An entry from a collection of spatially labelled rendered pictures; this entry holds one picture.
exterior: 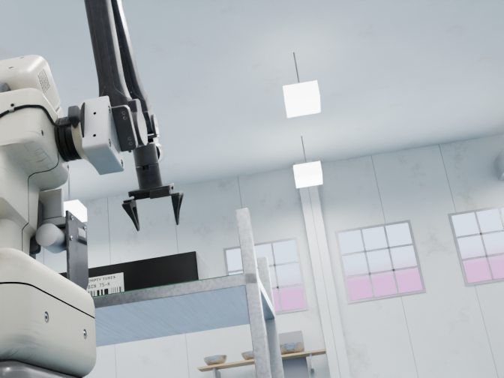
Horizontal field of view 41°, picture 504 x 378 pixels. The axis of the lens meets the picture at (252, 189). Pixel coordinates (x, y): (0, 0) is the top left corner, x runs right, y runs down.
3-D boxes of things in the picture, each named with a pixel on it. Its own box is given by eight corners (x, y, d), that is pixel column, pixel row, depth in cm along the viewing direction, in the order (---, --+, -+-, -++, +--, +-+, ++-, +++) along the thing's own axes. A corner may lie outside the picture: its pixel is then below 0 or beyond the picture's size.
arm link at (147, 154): (128, 142, 161) (151, 139, 160) (135, 142, 168) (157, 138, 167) (133, 171, 161) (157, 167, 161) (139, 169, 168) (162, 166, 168)
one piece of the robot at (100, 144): (107, 144, 122) (107, 94, 128) (81, 148, 123) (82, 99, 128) (124, 172, 131) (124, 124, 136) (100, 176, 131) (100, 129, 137)
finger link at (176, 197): (160, 226, 168) (154, 188, 168) (188, 221, 168) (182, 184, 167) (154, 229, 162) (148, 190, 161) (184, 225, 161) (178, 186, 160)
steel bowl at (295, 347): (305, 355, 1070) (304, 345, 1076) (304, 351, 1031) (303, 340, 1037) (279, 358, 1073) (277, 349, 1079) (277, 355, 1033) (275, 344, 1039)
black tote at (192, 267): (-25, 329, 169) (-23, 286, 174) (7, 340, 185) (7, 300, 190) (199, 294, 165) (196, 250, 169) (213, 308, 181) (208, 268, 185)
